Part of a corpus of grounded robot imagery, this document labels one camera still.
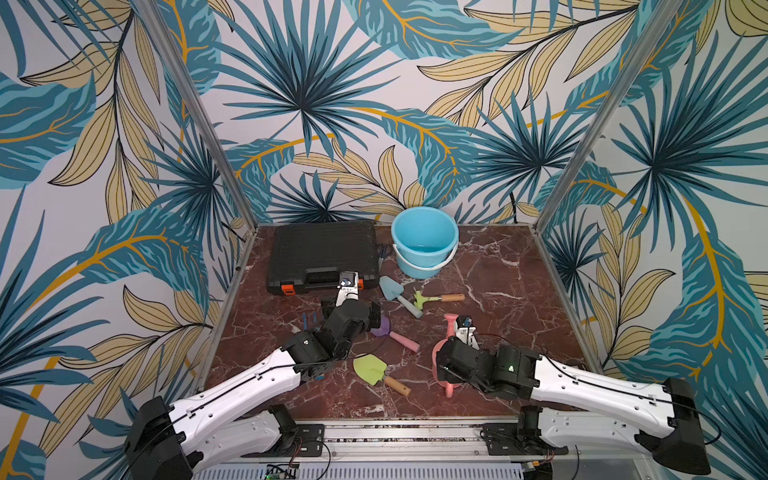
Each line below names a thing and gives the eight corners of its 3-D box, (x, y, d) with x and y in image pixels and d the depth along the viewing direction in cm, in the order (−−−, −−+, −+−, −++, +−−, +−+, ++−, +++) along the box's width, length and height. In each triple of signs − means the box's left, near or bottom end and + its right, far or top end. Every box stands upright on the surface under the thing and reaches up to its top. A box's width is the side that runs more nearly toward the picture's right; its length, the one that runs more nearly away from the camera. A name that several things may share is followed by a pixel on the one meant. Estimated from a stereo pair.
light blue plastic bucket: (392, 287, 104) (394, 254, 90) (391, 241, 117) (393, 206, 103) (452, 288, 104) (463, 255, 90) (444, 241, 118) (453, 206, 103)
